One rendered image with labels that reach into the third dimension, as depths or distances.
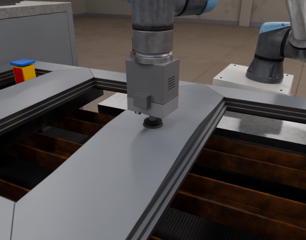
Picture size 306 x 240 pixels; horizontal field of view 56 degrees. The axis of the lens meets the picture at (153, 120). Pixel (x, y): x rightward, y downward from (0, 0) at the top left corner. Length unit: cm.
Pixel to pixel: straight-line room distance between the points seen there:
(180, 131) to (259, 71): 73
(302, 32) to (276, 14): 818
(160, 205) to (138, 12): 32
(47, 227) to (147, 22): 35
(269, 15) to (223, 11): 132
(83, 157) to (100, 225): 16
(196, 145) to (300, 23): 61
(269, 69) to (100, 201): 96
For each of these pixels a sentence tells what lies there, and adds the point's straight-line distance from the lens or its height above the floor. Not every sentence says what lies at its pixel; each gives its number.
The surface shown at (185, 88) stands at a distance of 89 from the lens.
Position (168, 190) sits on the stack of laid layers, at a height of 83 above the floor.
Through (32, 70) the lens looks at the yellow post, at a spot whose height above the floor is 85.
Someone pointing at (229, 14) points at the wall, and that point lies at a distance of 952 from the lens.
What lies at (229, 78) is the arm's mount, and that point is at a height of 78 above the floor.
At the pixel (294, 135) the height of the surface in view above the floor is 68.
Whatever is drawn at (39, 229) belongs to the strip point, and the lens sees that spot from 43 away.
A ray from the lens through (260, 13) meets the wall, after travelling 933.
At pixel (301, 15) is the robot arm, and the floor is 105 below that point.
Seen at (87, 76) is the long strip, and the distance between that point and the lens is 102.
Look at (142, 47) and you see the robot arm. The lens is 52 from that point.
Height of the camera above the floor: 114
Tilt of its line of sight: 26 degrees down
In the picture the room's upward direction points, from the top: straight up
